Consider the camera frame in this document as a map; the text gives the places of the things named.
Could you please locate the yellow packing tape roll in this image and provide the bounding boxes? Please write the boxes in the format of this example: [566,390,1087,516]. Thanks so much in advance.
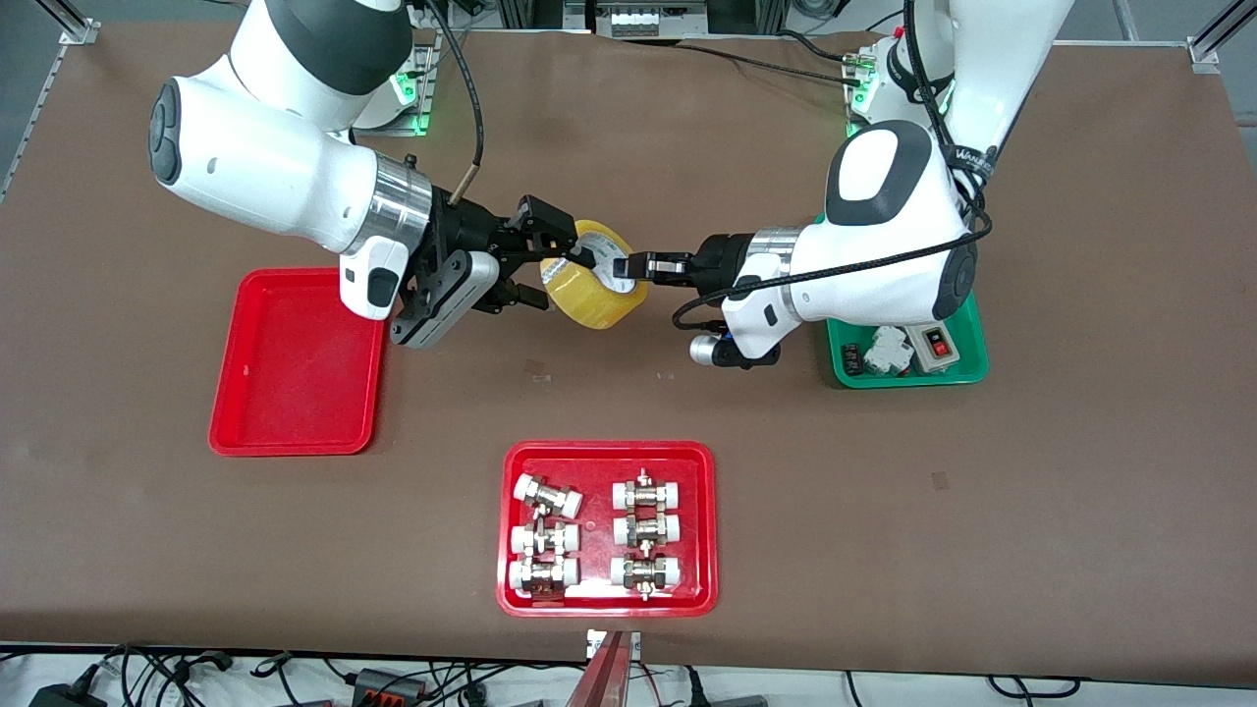
[539,218,650,331]

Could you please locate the red plastic tray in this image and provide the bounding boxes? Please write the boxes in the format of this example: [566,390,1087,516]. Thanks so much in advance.
[207,267,391,459]
[496,440,720,619]

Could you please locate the green plastic tray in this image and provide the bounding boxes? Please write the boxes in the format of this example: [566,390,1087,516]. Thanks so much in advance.
[813,211,991,391]

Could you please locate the white circuit breaker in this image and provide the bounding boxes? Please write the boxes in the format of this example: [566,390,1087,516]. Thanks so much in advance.
[864,326,917,380]

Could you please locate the brass valve white caps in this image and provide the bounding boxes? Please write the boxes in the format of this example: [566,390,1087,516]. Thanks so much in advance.
[611,468,685,512]
[513,473,584,519]
[609,550,684,602]
[612,511,684,549]
[510,520,581,559]
[508,557,581,601]

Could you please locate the white power strip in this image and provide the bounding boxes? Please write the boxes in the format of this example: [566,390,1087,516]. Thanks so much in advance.
[608,4,682,39]

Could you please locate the white label plate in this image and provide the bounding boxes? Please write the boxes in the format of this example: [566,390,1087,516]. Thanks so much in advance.
[586,628,642,661]

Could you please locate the grey adapter orange clips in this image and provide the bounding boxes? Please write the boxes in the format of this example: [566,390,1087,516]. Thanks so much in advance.
[349,667,430,705]

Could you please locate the black power adapter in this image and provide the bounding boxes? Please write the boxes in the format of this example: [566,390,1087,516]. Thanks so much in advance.
[29,682,109,707]

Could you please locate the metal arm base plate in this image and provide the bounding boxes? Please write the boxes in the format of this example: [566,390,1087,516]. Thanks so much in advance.
[354,27,439,137]

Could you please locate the black table cable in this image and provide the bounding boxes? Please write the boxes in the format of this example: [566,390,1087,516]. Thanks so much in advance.
[774,29,870,66]
[676,41,867,87]

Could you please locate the grey switch box red button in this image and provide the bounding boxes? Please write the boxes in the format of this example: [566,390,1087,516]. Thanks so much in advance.
[908,324,969,378]

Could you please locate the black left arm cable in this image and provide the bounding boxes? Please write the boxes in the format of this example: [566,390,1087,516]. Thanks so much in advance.
[672,0,998,331]

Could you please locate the red metal post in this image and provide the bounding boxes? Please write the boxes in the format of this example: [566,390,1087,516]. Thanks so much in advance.
[565,631,631,707]

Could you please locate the perforated metal rail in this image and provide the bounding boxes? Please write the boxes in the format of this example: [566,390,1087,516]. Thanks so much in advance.
[0,43,78,204]

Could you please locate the black floor cable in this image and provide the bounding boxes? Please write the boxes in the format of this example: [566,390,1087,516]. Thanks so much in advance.
[985,674,1083,702]
[93,643,239,707]

